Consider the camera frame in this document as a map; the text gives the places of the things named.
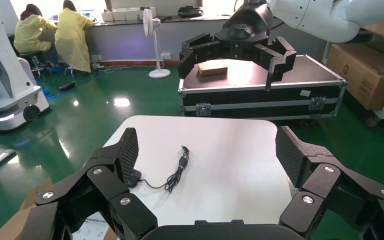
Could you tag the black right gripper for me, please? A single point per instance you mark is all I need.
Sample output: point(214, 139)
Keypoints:
point(245, 30)

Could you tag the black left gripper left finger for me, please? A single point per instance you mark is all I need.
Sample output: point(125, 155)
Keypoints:
point(106, 179)

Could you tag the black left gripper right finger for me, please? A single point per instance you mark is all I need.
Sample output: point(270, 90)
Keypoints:
point(321, 182)

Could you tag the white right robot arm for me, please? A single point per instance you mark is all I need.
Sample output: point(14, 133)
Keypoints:
point(328, 16)

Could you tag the small tan box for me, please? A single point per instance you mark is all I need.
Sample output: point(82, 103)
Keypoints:
point(212, 69)

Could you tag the open brown cardboard box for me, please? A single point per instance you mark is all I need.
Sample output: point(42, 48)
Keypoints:
point(13, 225)

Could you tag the white box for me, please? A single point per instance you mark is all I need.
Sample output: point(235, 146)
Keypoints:
point(129, 14)

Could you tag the black flight case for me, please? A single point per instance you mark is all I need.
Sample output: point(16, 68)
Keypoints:
point(261, 99)

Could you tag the white standing fan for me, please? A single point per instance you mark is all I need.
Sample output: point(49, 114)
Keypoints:
point(159, 73)

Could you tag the black power adapter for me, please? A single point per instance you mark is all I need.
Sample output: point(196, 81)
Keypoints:
point(67, 86)

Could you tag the grey workbench counter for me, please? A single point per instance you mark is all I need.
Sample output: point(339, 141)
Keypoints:
point(129, 39)

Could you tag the large brown cardboard carton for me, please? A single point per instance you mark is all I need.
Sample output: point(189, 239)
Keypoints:
point(361, 76)

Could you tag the white power strip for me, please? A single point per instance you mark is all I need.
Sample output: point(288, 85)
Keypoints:
point(97, 66)

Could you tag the black stool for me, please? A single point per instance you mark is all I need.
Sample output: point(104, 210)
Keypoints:
point(34, 59)

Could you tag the standing person in yellow coat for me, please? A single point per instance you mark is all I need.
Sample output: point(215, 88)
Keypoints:
point(71, 39)

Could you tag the white wheeled mobile robot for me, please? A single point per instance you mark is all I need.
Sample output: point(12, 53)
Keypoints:
point(0, 66)

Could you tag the seated person in yellow coat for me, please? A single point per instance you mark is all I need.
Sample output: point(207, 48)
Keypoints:
point(31, 36)

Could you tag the white wall socket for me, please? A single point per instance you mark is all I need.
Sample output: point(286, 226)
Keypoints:
point(166, 56)

